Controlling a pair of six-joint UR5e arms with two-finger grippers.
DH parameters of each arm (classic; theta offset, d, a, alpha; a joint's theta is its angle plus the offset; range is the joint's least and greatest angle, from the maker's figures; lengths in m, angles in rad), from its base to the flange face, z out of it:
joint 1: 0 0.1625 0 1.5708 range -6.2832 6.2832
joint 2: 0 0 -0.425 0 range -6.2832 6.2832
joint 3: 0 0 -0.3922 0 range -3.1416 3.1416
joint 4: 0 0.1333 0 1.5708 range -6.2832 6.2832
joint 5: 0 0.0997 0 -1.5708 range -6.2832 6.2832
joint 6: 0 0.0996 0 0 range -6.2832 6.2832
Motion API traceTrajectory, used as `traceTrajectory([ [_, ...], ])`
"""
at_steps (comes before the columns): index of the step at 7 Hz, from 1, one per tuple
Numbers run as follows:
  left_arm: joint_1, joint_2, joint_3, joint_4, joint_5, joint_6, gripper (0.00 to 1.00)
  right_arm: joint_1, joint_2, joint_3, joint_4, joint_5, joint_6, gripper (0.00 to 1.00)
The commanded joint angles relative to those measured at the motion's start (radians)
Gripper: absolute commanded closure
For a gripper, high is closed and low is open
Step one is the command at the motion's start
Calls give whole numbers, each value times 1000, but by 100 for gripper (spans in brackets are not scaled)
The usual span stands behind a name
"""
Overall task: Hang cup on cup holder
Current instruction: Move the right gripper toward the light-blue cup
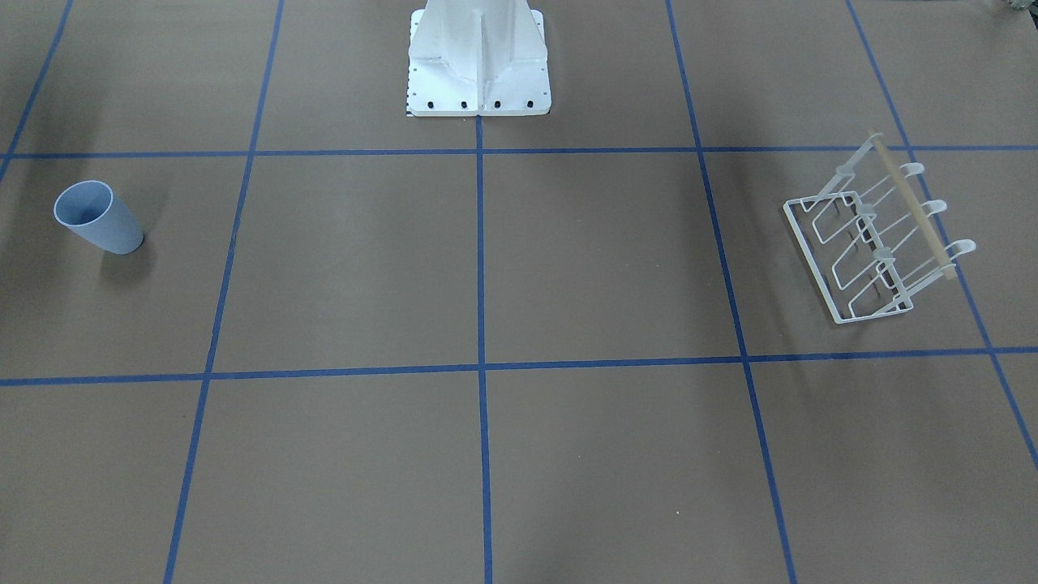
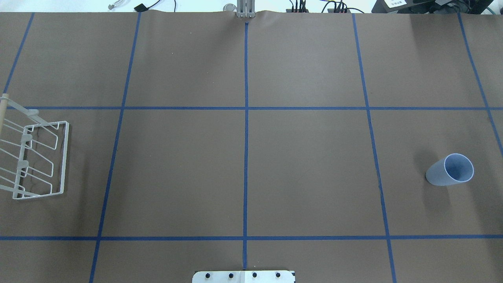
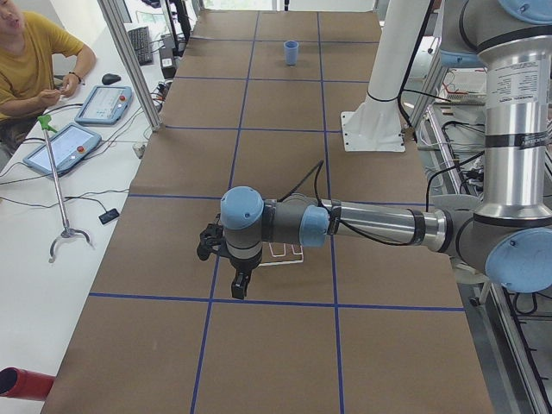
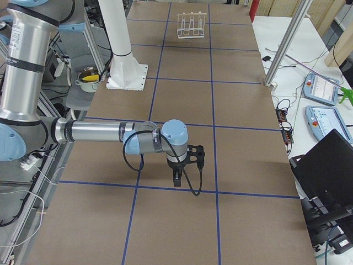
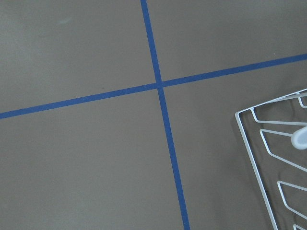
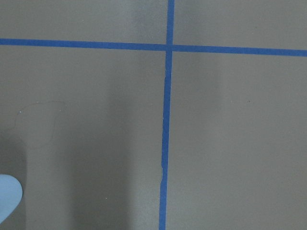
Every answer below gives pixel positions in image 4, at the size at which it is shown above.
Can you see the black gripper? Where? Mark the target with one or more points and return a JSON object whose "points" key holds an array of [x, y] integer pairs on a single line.
{"points": [[175, 166]]}

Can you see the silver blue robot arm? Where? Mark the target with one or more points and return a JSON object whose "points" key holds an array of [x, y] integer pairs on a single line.
{"points": [[23, 130]]}

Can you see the orange black USB hub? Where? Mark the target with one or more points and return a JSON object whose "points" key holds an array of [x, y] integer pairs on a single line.
{"points": [[281, 115]]}

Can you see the white tape roll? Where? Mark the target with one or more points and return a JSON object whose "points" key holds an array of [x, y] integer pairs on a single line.
{"points": [[273, 86]]}

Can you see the steel pot with corn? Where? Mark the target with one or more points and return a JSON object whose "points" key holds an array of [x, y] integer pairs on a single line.
{"points": [[88, 79]]}

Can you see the small black phone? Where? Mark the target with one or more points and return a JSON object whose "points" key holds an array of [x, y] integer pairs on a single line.
{"points": [[266, 58]]}

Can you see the black laptop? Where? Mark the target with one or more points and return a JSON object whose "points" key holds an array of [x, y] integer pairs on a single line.
{"points": [[325, 171]]}

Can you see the near teach pendant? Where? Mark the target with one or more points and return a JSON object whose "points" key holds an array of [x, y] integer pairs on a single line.
{"points": [[322, 120]]}

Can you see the teach pendant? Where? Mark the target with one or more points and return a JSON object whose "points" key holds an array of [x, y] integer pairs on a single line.
{"points": [[320, 90], [322, 120]]}

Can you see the far teach pendant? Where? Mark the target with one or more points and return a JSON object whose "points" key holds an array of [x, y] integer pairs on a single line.
{"points": [[320, 90]]}

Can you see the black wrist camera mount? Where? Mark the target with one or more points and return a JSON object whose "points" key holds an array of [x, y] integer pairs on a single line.
{"points": [[196, 154]]}

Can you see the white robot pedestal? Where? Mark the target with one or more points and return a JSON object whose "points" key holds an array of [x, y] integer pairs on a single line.
{"points": [[125, 71]]}

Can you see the white wire cup holder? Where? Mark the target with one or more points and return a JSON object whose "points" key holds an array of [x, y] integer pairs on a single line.
{"points": [[191, 25]]}

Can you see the aluminium frame post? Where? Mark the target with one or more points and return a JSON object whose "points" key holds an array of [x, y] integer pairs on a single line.
{"points": [[289, 35]]}

